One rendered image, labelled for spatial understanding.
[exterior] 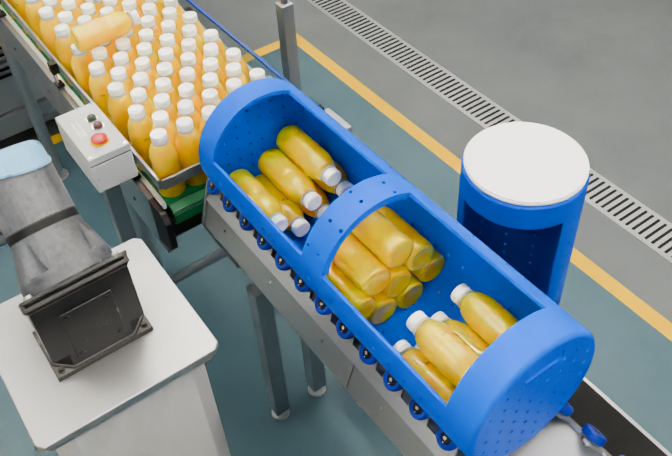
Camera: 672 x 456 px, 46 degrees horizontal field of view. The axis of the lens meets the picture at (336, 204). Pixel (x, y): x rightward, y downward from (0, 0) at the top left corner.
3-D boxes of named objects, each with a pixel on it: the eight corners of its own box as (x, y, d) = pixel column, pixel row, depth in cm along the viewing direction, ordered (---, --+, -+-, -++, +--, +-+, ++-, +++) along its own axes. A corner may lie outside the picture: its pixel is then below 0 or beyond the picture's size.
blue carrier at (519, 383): (462, 492, 133) (480, 397, 114) (206, 204, 185) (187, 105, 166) (579, 404, 145) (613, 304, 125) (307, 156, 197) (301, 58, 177)
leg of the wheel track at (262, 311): (278, 424, 251) (254, 299, 207) (268, 411, 254) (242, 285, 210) (293, 414, 253) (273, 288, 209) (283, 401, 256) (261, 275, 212)
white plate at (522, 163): (455, 124, 189) (455, 128, 190) (474, 207, 169) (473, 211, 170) (572, 117, 189) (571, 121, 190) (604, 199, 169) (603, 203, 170)
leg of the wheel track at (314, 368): (314, 400, 256) (299, 273, 212) (304, 388, 260) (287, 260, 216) (329, 391, 258) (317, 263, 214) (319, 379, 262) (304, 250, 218)
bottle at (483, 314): (549, 345, 137) (482, 286, 147) (536, 339, 132) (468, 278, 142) (525, 374, 138) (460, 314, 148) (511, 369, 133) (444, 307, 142)
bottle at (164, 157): (159, 201, 195) (145, 149, 183) (158, 182, 200) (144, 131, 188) (187, 196, 196) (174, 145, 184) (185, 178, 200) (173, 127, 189)
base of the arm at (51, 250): (31, 297, 116) (-2, 237, 116) (20, 304, 130) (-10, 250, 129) (123, 250, 124) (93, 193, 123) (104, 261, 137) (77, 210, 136)
